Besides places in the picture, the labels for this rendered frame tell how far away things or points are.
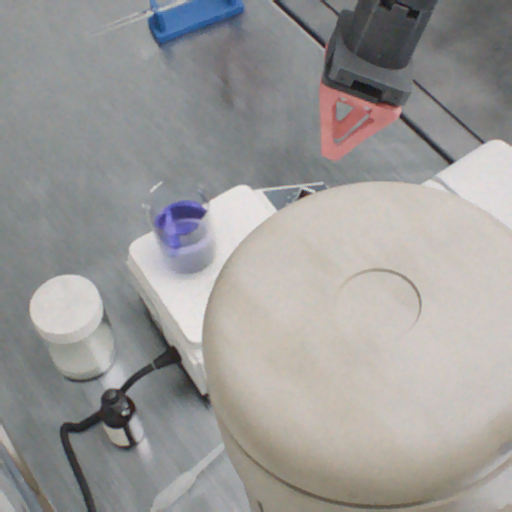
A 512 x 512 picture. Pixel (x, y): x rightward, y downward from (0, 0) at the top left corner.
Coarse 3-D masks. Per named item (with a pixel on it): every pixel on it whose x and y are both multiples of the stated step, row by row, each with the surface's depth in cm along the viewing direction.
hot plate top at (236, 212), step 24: (240, 192) 105; (216, 216) 103; (240, 216) 103; (264, 216) 103; (144, 240) 103; (240, 240) 102; (144, 264) 101; (216, 264) 100; (168, 288) 100; (192, 288) 99; (168, 312) 99; (192, 312) 98; (192, 336) 97
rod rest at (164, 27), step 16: (208, 0) 130; (224, 0) 130; (240, 0) 129; (160, 16) 126; (176, 16) 129; (192, 16) 129; (208, 16) 129; (224, 16) 129; (160, 32) 128; (176, 32) 128
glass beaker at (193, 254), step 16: (176, 176) 97; (192, 176) 96; (160, 192) 97; (176, 192) 98; (192, 192) 98; (208, 192) 96; (144, 208) 96; (160, 208) 99; (208, 208) 95; (208, 224) 96; (160, 240) 96; (176, 240) 95; (192, 240) 95; (208, 240) 97; (160, 256) 99; (176, 256) 97; (192, 256) 97; (208, 256) 98; (176, 272) 99; (192, 272) 99
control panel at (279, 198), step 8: (320, 184) 111; (264, 192) 107; (272, 192) 108; (280, 192) 108; (288, 192) 108; (296, 192) 109; (272, 200) 107; (280, 200) 107; (288, 200) 107; (280, 208) 106
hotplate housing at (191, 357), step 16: (256, 192) 107; (272, 208) 106; (128, 256) 105; (144, 288) 103; (144, 304) 107; (160, 304) 101; (160, 320) 103; (176, 336) 100; (176, 352) 102; (192, 352) 98; (160, 368) 102; (192, 368) 100
